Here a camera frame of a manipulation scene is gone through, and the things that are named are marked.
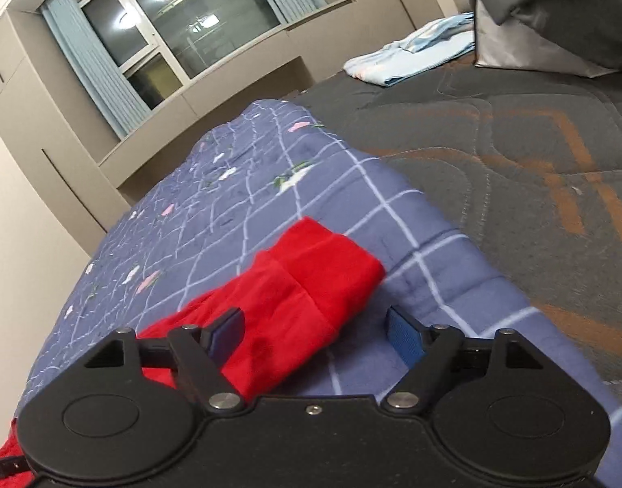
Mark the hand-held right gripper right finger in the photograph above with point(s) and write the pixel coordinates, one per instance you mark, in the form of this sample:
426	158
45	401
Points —
405	336

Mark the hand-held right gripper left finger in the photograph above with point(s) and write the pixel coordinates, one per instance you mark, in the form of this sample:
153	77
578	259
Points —
227	334

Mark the red pants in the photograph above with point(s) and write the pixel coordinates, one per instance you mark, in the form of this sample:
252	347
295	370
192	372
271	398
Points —
306	284

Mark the blue checked floral blanket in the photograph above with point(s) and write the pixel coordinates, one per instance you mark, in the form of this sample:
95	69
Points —
229	193

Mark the beige window seat cabinet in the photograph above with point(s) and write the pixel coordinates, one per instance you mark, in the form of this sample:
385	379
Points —
209	101

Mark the grey quilted mattress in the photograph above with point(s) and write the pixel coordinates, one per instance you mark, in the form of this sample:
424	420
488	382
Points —
519	132

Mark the light blue folded cloth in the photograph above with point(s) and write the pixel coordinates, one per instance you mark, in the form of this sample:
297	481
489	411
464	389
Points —
407	56

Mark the silver grey pillow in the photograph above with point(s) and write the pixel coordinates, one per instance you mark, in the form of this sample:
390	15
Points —
524	45

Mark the window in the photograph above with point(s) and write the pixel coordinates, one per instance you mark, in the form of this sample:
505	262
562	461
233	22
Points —
189	15

